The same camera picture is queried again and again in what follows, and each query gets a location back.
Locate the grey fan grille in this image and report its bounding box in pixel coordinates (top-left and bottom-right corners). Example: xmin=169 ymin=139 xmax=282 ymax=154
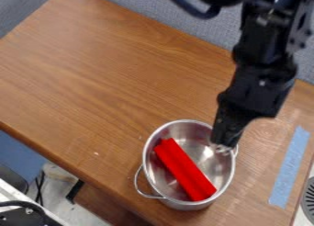
xmin=301 ymin=176 xmax=314 ymax=224

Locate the black device with handle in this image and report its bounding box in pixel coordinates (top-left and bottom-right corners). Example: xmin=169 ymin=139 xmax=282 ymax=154
xmin=0 ymin=200 xmax=64 ymax=226

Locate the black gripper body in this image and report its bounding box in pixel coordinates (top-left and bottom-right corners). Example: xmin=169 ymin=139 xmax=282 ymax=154
xmin=217 ymin=59 xmax=298 ymax=119

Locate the blue tape strip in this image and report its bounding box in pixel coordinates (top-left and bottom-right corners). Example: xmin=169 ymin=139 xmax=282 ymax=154
xmin=269 ymin=126 xmax=310 ymax=209

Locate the red rectangular block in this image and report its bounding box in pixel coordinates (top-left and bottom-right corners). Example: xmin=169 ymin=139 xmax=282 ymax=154
xmin=154 ymin=138 xmax=217 ymax=201

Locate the silver metal pot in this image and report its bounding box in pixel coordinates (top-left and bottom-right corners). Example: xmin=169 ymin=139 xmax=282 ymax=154
xmin=138 ymin=119 xmax=238 ymax=210

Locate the black cable under table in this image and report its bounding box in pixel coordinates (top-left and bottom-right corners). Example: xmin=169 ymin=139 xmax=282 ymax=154
xmin=34 ymin=169 xmax=47 ymax=207

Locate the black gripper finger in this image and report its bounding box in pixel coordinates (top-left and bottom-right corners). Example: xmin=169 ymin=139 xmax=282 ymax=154
xmin=211 ymin=105 xmax=258 ymax=149

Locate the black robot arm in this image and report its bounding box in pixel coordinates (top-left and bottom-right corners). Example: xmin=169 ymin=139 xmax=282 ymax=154
xmin=171 ymin=0 xmax=314 ymax=150

